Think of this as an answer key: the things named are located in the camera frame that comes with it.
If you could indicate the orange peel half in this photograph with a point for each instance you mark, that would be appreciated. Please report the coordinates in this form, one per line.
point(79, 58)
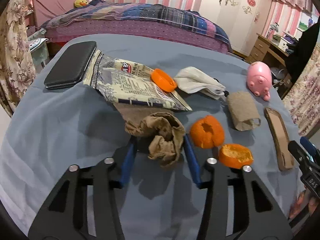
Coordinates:
point(207, 133)
point(235, 156)

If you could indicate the brown cardboard tube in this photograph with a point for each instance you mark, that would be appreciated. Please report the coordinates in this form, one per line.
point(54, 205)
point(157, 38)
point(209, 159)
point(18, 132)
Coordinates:
point(243, 110)

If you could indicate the floral curtain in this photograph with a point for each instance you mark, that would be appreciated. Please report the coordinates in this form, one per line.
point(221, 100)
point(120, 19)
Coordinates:
point(17, 68)

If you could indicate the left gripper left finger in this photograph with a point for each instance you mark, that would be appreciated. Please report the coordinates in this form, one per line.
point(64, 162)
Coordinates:
point(63, 215)

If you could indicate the small green bedside stool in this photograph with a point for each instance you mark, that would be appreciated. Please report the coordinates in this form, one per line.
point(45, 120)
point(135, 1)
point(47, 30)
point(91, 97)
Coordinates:
point(38, 48)

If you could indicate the black wallet case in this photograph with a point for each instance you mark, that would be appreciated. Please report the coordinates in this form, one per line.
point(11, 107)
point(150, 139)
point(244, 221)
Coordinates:
point(70, 67)

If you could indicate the tan phone case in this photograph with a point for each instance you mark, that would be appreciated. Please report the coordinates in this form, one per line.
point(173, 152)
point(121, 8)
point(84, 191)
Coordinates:
point(281, 139)

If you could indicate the wooden desk with drawers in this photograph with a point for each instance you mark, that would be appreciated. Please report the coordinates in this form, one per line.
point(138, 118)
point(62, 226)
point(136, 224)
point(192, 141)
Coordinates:
point(269, 53)

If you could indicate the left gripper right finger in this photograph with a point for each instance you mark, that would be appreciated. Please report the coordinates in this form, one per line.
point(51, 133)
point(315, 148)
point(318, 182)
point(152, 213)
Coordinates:
point(238, 204)

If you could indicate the yellow duck plush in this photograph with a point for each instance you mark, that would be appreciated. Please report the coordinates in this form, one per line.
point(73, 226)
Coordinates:
point(80, 3)

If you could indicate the white wardrobe with decals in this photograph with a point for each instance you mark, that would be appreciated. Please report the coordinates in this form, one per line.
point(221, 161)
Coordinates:
point(242, 20)

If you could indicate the pink pig toy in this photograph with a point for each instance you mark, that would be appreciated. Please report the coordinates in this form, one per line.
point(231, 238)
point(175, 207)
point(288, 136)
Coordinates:
point(259, 80)

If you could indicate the patchwork plaid quilt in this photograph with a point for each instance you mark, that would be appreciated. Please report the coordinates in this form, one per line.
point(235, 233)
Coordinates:
point(140, 19)

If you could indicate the printed snack wrapper bag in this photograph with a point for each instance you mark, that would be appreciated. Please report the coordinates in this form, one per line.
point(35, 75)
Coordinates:
point(123, 81)

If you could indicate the orange bottle cap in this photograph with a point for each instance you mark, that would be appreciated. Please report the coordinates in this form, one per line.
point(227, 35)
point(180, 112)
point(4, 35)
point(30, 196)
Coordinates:
point(163, 80)

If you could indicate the beige cloth cap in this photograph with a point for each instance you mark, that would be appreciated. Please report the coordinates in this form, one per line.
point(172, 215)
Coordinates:
point(192, 80)

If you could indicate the bed with purple sheet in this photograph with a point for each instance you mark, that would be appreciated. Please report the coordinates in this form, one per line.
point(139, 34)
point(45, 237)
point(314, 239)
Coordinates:
point(48, 9)

